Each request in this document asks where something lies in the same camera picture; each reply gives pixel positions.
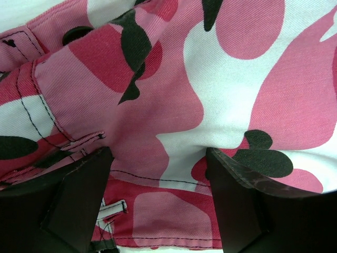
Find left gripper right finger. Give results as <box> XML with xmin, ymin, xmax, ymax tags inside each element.
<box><xmin>206</xmin><ymin>148</ymin><xmax>336</xmax><ymax>252</ymax></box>

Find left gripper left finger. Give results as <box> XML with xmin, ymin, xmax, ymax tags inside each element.
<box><xmin>1</xmin><ymin>147</ymin><xmax>113</xmax><ymax>252</ymax></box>

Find pink camouflage trousers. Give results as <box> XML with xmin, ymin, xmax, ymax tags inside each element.
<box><xmin>1</xmin><ymin>1</ymin><xmax>336</xmax><ymax>252</ymax></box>

